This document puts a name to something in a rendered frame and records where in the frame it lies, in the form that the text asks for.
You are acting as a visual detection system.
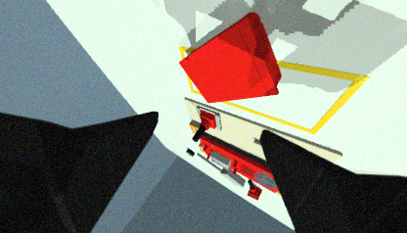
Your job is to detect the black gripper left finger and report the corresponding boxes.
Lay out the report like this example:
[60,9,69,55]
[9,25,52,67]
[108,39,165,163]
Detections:
[0,111,158,233]

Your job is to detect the yellow rectangular frame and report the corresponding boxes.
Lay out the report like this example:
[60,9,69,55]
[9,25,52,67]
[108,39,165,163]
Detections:
[178,47,370,134]

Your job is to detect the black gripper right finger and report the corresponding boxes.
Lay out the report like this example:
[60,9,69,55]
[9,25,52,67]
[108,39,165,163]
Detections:
[259,129,407,233]

